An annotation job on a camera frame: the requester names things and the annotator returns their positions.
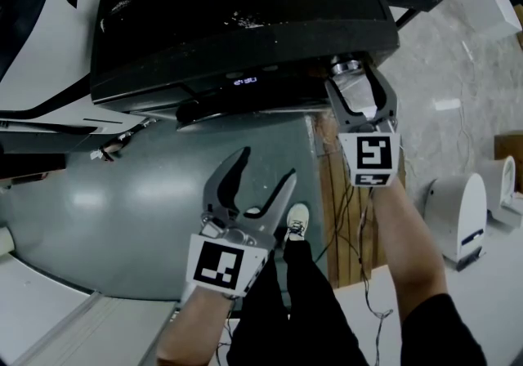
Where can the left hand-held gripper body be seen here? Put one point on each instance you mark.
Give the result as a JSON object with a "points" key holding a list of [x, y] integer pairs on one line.
{"points": [[220, 262]]}

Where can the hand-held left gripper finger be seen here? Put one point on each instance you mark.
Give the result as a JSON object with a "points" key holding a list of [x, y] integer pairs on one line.
{"points": [[212, 188], [277, 209]]}

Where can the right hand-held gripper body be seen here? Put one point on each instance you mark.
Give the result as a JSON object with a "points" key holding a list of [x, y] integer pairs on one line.
{"points": [[374, 154]]}

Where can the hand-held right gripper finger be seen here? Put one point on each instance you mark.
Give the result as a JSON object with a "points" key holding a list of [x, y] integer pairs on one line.
{"points": [[338, 105], [386, 101]]}

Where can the silver washing machine dial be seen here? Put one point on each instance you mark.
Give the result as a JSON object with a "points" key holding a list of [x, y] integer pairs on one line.
{"points": [[346, 65]]}

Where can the black washing machine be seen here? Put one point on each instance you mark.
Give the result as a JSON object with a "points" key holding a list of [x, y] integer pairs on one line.
{"points": [[229, 1]]}

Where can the person's right forearm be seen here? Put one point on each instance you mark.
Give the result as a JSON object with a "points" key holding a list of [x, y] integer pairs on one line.
{"points": [[408, 250]]}

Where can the person's left forearm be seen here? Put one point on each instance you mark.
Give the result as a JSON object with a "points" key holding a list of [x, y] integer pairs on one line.
{"points": [[192, 327]]}

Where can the person's white shoe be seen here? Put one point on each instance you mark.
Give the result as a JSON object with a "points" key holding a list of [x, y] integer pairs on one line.
{"points": [[297, 219]]}

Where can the wooden board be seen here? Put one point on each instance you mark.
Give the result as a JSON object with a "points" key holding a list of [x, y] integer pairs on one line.
{"points": [[332, 209]]}

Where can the person's black trousers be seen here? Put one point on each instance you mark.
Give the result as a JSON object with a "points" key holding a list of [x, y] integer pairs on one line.
{"points": [[298, 315]]}

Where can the white rounded appliance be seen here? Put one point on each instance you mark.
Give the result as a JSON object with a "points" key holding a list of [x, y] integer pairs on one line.
{"points": [[504, 188], [461, 217]]}

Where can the cardboard box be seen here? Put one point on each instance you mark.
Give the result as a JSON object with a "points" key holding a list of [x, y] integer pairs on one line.
{"points": [[508, 145]]}

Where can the white flat appliance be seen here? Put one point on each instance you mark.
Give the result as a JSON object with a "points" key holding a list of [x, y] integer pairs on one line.
{"points": [[61, 323]]}

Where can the person's black sleeve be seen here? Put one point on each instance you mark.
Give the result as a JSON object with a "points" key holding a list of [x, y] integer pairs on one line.
{"points": [[441, 336]]}

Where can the white and black appliance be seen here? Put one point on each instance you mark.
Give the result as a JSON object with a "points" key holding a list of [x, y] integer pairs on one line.
{"points": [[45, 50]]}

